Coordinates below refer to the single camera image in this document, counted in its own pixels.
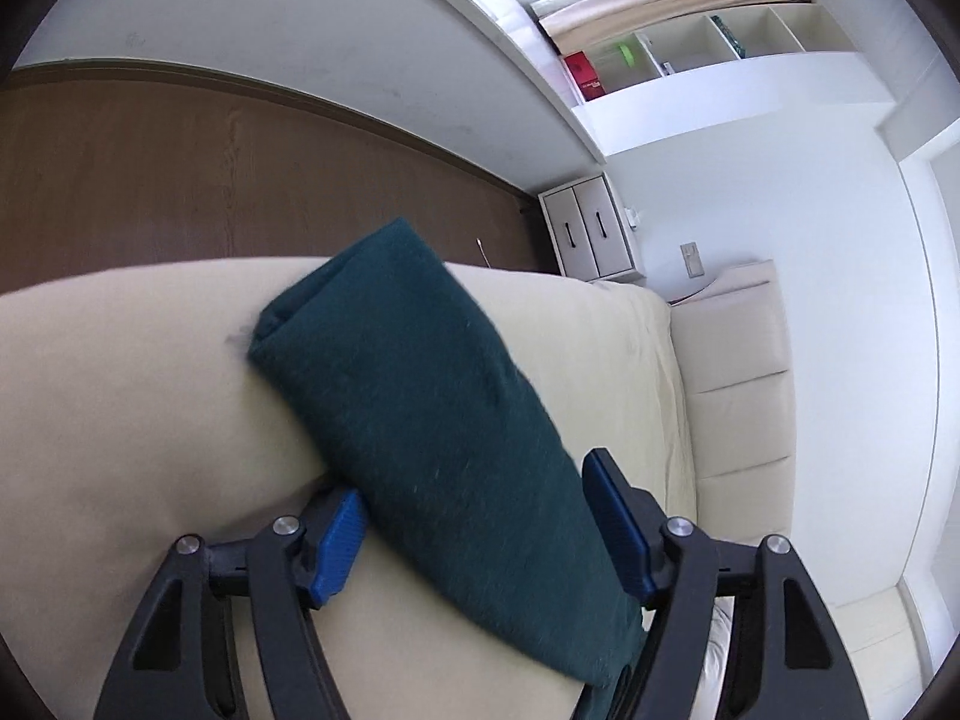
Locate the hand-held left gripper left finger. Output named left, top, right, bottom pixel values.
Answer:
left=94, top=486, right=368, bottom=720

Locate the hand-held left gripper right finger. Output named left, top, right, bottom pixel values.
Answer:
left=581, top=448, right=871, bottom=720

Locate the dark green knit garment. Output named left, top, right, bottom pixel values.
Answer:
left=247, top=217, right=655, bottom=720

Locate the cream padded headboard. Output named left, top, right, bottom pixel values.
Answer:
left=670, top=259, right=935, bottom=720

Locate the bed with beige sheet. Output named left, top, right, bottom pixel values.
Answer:
left=0, top=259, right=732, bottom=720

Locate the white nightstand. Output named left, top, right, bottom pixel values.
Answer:
left=538, top=174, right=647, bottom=286

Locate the red box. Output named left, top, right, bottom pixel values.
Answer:
left=562, top=51, right=607, bottom=100

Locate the dark green book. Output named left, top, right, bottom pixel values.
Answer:
left=711, top=15, right=751, bottom=59

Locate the beige curtain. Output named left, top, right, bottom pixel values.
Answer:
left=536, top=0, right=817, bottom=53

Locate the white wall shelf unit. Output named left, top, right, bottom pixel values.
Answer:
left=559, top=4, right=863, bottom=102

